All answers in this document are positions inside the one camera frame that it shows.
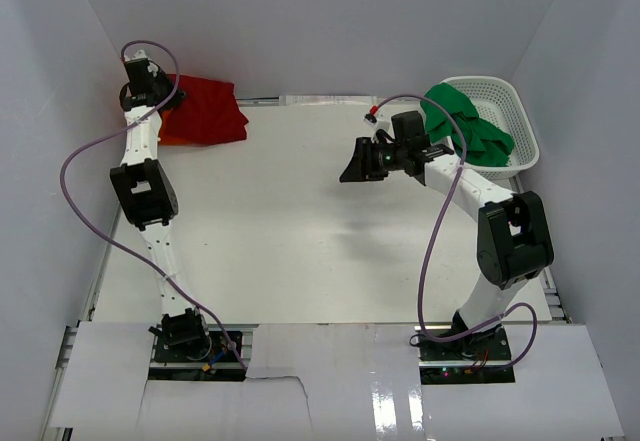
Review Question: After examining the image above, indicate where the folded orange t shirt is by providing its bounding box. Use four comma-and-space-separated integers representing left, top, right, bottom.
158, 134, 206, 146

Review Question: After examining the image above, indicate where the white paper sheet front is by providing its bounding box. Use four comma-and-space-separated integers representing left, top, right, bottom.
50, 322, 623, 440

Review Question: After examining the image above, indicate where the red t shirt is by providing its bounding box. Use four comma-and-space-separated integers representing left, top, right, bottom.
159, 75, 249, 146

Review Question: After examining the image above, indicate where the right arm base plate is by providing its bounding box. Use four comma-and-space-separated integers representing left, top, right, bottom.
409, 327, 515, 386

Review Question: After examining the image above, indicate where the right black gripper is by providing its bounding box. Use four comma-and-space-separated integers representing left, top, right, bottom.
339, 138, 408, 183

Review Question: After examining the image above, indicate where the white label strip back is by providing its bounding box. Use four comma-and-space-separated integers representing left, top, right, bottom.
279, 95, 377, 107

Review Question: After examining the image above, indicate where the white plastic laundry basket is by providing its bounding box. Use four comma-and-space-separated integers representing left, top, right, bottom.
443, 76, 540, 182

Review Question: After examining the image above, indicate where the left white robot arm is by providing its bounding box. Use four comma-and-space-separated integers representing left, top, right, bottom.
109, 50, 212, 361

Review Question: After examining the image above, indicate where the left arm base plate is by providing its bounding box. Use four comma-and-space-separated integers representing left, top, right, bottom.
148, 330, 246, 382

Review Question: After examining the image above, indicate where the green t shirt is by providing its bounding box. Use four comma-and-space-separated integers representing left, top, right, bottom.
420, 83, 514, 167

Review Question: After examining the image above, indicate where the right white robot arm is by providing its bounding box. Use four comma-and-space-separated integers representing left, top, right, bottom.
339, 111, 554, 360

